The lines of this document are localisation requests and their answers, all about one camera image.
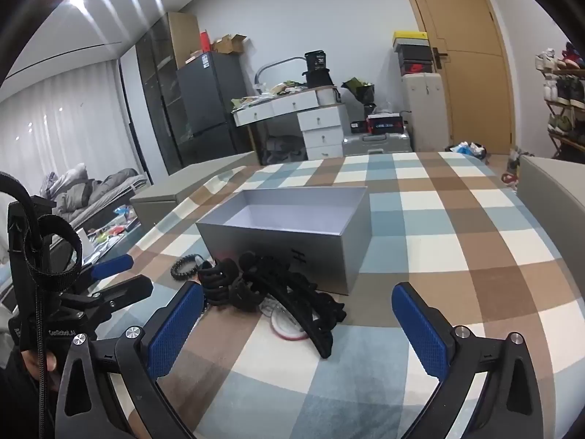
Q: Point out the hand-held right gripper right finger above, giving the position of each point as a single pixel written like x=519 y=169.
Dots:
x=420 y=334

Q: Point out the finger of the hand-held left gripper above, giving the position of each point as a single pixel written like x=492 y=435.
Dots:
x=112 y=266
x=123 y=290

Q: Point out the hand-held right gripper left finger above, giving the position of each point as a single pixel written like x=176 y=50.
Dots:
x=176 y=324

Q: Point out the long curved black hair clip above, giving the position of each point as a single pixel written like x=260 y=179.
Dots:
x=315 y=334

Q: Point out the red round compact mirror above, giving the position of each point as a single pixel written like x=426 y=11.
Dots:
x=286 y=330

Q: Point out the wavy black hair clip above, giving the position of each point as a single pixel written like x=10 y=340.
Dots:
x=315 y=289

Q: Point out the grey cardboard box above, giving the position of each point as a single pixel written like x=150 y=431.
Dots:
x=256 y=242

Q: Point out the person's left forearm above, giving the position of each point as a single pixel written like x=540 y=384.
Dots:
x=13 y=402

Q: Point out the person's left hand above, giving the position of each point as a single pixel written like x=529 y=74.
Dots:
x=36 y=368

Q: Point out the pile of colourful clutter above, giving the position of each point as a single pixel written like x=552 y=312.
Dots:
x=112 y=231

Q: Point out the heap of grey clothes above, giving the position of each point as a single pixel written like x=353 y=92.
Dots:
x=91 y=192

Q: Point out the checkered blanket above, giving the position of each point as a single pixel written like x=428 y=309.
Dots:
x=457 y=260

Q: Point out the grey bench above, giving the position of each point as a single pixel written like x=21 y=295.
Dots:
x=183 y=187
x=557 y=192

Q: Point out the white curtain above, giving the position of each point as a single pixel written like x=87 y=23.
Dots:
x=68 y=123

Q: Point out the glass door cabinet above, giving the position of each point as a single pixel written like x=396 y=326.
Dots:
x=157 y=100

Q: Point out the dark grey refrigerator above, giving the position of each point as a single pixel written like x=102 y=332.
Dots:
x=205 y=100

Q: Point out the blue and white plastic bags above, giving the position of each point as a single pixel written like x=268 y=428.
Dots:
x=468 y=148

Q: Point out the silver suitcase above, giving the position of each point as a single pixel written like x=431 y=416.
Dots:
x=374 y=142

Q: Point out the grey backpack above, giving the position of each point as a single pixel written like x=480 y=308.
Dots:
x=283 y=151

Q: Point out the black and red device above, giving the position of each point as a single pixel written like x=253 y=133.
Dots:
x=385 y=124

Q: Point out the white cabinet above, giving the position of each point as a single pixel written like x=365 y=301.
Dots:
x=425 y=109

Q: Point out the white desk with drawers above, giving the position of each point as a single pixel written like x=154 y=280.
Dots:
x=320 y=121

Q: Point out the pile of papers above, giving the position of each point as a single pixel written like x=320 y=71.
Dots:
x=274 y=93

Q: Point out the red box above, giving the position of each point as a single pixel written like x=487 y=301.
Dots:
x=205 y=42

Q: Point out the dark green bag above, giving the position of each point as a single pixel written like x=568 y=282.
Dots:
x=359 y=90

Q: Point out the wooden door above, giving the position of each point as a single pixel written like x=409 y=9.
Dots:
x=470 y=77

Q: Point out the grey arched desk lamp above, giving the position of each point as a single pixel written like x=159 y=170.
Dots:
x=285 y=59

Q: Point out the shoe rack with shoes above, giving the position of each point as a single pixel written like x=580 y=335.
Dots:
x=564 y=96

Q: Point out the stack of shoe boxes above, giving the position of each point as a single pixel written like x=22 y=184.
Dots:
x=411 y=55

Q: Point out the black box on desk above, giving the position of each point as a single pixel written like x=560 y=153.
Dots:
x=317 y=71

